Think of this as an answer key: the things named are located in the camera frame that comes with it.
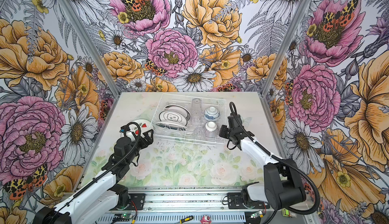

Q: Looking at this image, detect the green red rimmed plate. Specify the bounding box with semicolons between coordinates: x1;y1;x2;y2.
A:
155;121;187;131

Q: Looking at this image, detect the watermelon pattern plate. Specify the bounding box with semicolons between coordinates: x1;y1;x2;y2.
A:
131;119;154;142

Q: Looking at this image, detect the white plate cloud emblem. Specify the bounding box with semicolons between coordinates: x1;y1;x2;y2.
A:
159;110;188;126

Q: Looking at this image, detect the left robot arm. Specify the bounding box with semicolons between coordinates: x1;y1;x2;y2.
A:
32;129;154;224

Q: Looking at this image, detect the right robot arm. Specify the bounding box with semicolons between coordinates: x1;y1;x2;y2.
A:
219;113;307;210

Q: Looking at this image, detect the blue white porcelain bowl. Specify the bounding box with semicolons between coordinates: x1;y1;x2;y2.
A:
204;106;220;121

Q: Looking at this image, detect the front clear glass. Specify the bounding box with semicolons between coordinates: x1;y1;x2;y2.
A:
193;117;205;141

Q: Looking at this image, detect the clear glass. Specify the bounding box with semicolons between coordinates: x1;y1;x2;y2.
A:
191;98;202;116
193;117;205;141

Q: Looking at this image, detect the rear clear glass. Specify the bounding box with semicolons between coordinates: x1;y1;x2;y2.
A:
191;98;202;116

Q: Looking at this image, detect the rear green rimmed plate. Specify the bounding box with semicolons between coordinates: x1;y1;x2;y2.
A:
164;105;191;120

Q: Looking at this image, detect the pink round object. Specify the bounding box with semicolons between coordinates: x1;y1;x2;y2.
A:
200;215;212;224

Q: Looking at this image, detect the small green display device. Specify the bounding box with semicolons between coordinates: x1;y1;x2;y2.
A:
282;208;297;218

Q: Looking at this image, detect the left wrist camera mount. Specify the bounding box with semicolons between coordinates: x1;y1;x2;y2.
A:
120;125;135;141

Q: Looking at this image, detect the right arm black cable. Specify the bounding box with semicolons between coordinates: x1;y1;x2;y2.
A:
229;101;321;215

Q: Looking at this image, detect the white wire dish rack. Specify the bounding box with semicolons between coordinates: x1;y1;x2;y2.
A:
152;93;227;146

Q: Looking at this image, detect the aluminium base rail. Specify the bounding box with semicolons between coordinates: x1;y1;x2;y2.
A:
108;187;258;215

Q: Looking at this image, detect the yellow handled screwdriver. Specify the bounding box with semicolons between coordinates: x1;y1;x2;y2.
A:
175;215;194;224

